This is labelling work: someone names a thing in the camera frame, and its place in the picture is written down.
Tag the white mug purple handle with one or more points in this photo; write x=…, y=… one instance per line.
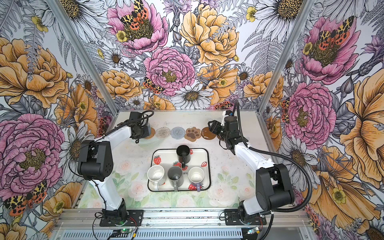
x=196, y=176

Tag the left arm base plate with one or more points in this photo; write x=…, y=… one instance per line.
x=134, y=219

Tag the blue mug white inside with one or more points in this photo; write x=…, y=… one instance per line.
x=147, y=131

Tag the cork paw print coaster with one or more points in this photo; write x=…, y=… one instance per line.
x=192, y=134

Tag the green circuit board left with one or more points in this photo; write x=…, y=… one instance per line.
x=124, y=231

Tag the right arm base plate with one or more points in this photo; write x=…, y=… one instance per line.
x=236, y=217

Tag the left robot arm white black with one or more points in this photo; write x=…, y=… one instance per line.
x=96, y=165

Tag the white strawberry tray black rim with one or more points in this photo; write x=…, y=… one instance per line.
x=167, y=174

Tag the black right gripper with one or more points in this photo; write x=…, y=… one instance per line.
x=214, y=126

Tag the woven rattan round coaster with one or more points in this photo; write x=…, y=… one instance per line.
x=152, y=134

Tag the green circuit board right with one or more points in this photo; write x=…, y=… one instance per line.
x=252, y=231

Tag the grey mug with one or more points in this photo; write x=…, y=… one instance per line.
x=175, y=175

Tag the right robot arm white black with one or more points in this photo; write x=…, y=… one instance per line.
x=273, y=184

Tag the aluminium frame rail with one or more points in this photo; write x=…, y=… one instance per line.
x=172, y=218

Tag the black mug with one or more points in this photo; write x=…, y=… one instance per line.
x=184, y=155

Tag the green circuit board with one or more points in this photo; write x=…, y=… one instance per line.
x=124, y=231
x=252, y=231

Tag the grey woven round coaster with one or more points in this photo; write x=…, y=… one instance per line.
x=178, y=133

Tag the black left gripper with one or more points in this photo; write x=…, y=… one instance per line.
x=135, y=137

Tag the scratched brown round coaster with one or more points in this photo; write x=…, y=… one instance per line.
x=207, y=134

